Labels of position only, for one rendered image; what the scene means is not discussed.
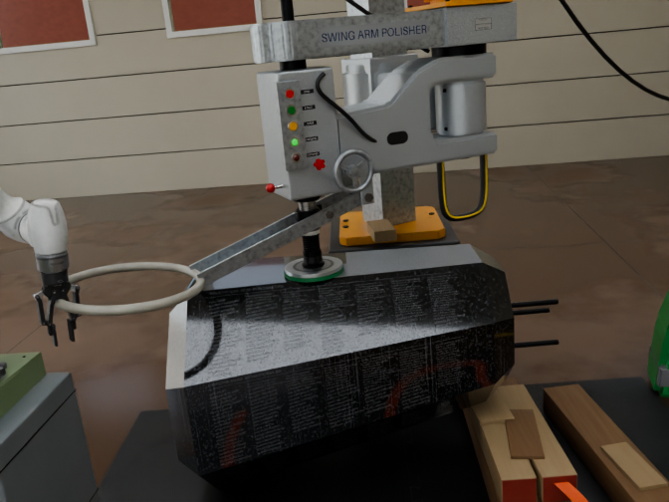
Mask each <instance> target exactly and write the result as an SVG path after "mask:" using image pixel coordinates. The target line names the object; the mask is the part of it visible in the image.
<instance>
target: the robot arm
mask: <svg viewBox="0 0 669 502"><path fill-rule="evenodd" d="M0 230H1V232H2V233H3V234H4V235H6V236H7V237H9V238H11V239H13V240H15V241H18V242H22V243H26V244H30V245H31V246H32V247H33V248H34V250H35V257H36V262H37V269H38V271H40V272H41V279H42V289H41V291H40V292H39V293H37V294H36V293H34V294H33V297H34V299H35V300H36V305H37V311H38V317H39V323H40V324H41V325H42V326H47V332H48V335H49V336H52V344H53V345H54V346H55V347H57V346H58V341H57V333H56V326H55V324H53V314H54V305H55V301H57V300H59V299H63V300H66V301H68V302H69V298H68V296H67V295H68V293H69V291H70V289H71V291H72V292H73V301H74V303H77V304H80V296H79V292H80V286H78V285H77V284H76V285H71V284H70V282H69V275H68V269H67V268H69V266H70V264H69V256H68V240H69V237H68V226H67V220H66V216H65V213H64V210H63V208H62V206H61V204H60V202H59V201H57V200H55V199H50V198H42V199H37V200H34V201H32V202H31V204H30V203H28V202H27V201H25V200H24V199H23V198H21V197H12V196H10V195H8V194H7V193H6V192H4V191H3V190H2V189H1V188H0ZM43 295H45V296H46V297H48V306H47V316H46V320H45V314H44V308H43V302H42V299H43ZM68 315H69V317H70V318H68V319H67V323H68V330H69V337H70V340H71V341H72V342H75V334H74V330H75V329H76V328H77V326H76V319H77V317H80V316H81V314H74V313H70V312H68ZM5 369H7V363H6V362H0V378H1V377H4V376H5V373H6V371H5Z"/></svg>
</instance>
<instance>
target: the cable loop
mask: <svg viewBox="0 0 669 502"><path fill-rule="evenodd" d="M436 166H437V188H438V200H439V207H440V210H441V213H442V215H443V216H444V217H445V218H446V219H447V220H449V221H463V220H468V219H471V218H474V217H476V216H478V215H479V214H481V213H482V211H483V210H484V208H485V206H486V203H487V196H488V155H487V154H484V155H480V198H479V203H478V205H477V207H476V208H475V209H473V210H472V211H469V212H466V213H461V214H452V213H450V212H449V210H448V207H447V201H446V190H445V167H444V162H438V163H436Z"/></svg>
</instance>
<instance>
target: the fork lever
mask: <svg viewBox="0 0 669 502"><path fill-rule="evenodd" d="M373 196H374V195H373ZM373 196H372V194H371V193H367V194H366V196H365V197H364V199H365V201H366V202H371V201H372V199H373ZM316 203H317V205H318V204H321V205H322V210H321V211H319V212H317V213H315V214H313V215H311V216H309V217H307V218H305V219H303V220H301V221H299V222H298V221H297V220H296V213H295V212H294V213H292V214H290V215H288V216H286V217H284V218H282V219H280V220H278V221H276V222H274V223H272V224H270V225H268V226H266V227H265V228H263V229H261V230H259V231H257V232H255V233H253V234H251V235H249V236H247V237H245V238H243V239H241V240H239V241H237V242H235V243H233V244H231V245H229V246H227V247H225V248H223V249H221V250H219V251H217V252H215V253H213V254H211V255H209V256H207V257H205V258H203V259H201V260H199V261H197V262H195V263H193V264H191V265H189V268H190V270H193V269H196V270H198V271H199V273H197V274H196V276H197V278H198V279H199V278H203V279H204V280H205V286H207V285H209V284H211V283H213V282H215V281H217V280H219V279H220V278H222V277H224V276H226V275H228V274H230V273H232V272H234V271H236V270H238V269H240V268H242V267H244V266H246V265H247V264H249V263H251V262H253V261H255V260H257V259H259V258H261V257H263V256H265V255H267V254H269V253H271V252H273V251H274V250H276V249H278V248H280V247H282V246H284V245H286V244H288V243H290V242H292V241H294V240H296V239H298V238H300V237H301V236H303V235H305V234H307V233H309V232H311V231H313V230H315V229H317V228H319V227H321V226H323V225H325V224H327V223H329V222H330V221H332V220H334V219H336V218H338V217H340V216H342V215H344V214H346V213H348V212H350V211H352V210H354V209H356V208H357V207H359V206H360V205H361V204H360V192H359V193H346V192H344V191H341V192H338V193H332V194H330V195H328V196H326V197H324V198H322V199H320V200H318V201H316ZM205 286H204V287H205Z"/></svg>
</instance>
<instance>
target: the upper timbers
mask: <svg viewBox="0 0 669 502"><path fill-rule="evenodd" d="M497 391H498V393H499V394H500V396H501V397H502V399H503V400H504V402H505V404H506V405H507V407H508V408H509V409H533V410H534V414H535V418H536V422H537V426H538V430H539V434H540V438H541V442H542V446H543V450H544V454H545V459H511V453H510V447H509V441H508V435H507V429H506V423H505V422H503V423H495V424H486V425H480V423H479V421H478V419H477V417H476V415H475V414H474V412H473V410H472V408H471V406H470V407H469V409H470V416H471V418H472V421H473V424H474V427H475V430H476V433H477V435H478V438H479V441H480V444H481V447H482V450H483V452H484V455H485V458H486V461H487V464H488V467H489V469H490V472H491V475H492V478H493V481H494V484H495V486H496V489H497V492H498V495H499V498H500V501H501V502H537V492H538V494H539V496H540V498H541V500H542V502H557V501H567V500H570V499H569V498H568V497H567V496H566V495H565V494H564V493H563V492H562V491H561V490H559V489H558V488H557V487H556V486H555V485H554V483H561V482H569V483H570V484H571V485H572V486H573V487H574V488H575V489H577V473H576V472H575V470H574V468H573V467H572V465H571V463H570V462H569V460H568V458H567V457H566V455H565V453H564V452H563V450H562V448H561V447H560V445H559V443H558V441H557V439H556V438H555V436H554V434H553V433H552V431H551V429H550V428H549V426H548V424H547V423H546V421H545V419H544V418H543V416H542V414H541V413H540V411H539V409H538V408H537V406H536V404H535V403H534V401H533V399H532V397H531V396H530V394H529V392H528V391H527V389H526V387H525V386H524V385H523V384H514V385H503V386H499V387H498V388H497Z"/></svg>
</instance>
